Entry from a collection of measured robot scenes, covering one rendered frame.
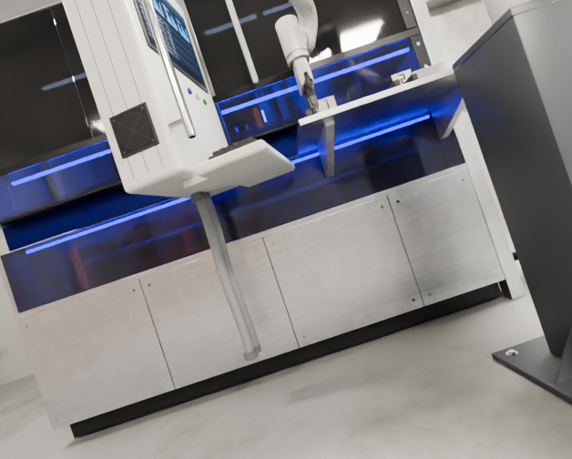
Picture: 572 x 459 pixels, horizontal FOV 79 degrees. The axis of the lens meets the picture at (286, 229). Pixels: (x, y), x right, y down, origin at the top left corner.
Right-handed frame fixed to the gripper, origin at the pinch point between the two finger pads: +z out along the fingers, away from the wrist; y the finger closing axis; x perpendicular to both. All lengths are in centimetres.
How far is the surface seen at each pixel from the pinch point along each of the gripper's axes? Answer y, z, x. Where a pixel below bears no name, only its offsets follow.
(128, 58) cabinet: 35, -15, -48
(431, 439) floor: 44, 98, -7
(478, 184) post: -20, 48, 58
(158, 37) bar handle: 36, -17, -39
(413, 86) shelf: 19.6, 11.7, 27.1
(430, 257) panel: -20, 70, 29
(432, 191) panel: -20, 44, 39
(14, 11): -20, -85, -104
